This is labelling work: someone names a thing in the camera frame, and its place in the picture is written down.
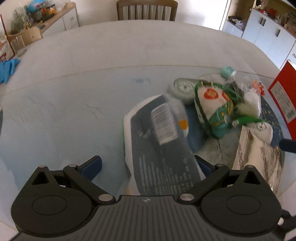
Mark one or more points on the red and white printed box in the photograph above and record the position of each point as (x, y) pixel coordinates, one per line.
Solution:
(5, 44)

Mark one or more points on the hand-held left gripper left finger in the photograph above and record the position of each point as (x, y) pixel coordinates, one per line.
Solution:
(93, 166)

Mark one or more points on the green white snack bag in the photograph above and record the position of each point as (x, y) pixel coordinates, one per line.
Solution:
(215, 109)

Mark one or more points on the clear plastic bag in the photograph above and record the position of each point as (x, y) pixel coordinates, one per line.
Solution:
(251, 97)

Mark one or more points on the white and wooden wall cabinet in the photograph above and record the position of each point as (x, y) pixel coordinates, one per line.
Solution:
(266, 32)

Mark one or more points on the clear table mat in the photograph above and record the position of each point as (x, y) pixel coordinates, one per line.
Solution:
(64, 120)

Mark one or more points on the clear drinking glass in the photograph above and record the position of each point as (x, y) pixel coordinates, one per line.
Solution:
(18, 46)

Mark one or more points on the clutter of bags and jars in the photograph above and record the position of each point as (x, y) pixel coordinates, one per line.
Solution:
(34, 12)

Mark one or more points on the grey correction tape dispenser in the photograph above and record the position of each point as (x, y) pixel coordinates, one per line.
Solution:
(182, 89)

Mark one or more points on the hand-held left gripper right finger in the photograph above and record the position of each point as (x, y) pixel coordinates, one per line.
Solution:
(205, 166)

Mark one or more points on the dark blue patterned mat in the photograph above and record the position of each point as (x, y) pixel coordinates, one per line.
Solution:
(270, 111)

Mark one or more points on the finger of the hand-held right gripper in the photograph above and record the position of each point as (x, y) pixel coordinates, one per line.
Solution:
(288, 145)

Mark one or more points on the red and white cardboard box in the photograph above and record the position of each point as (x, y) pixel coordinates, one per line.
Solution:
(285, 97)

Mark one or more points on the wooden sideboard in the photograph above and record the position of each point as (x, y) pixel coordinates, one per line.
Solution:
(59, 22)

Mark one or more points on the grey and white packet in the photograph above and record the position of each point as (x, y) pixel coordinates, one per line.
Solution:
(159, 148)

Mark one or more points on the wooden slatted chair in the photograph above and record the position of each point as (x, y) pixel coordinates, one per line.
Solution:
(146, 10)

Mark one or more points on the white plastic object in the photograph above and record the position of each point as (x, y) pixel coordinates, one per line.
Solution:
(262, 132)

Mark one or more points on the blue cloth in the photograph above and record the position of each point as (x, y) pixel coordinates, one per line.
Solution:
(8, 68)

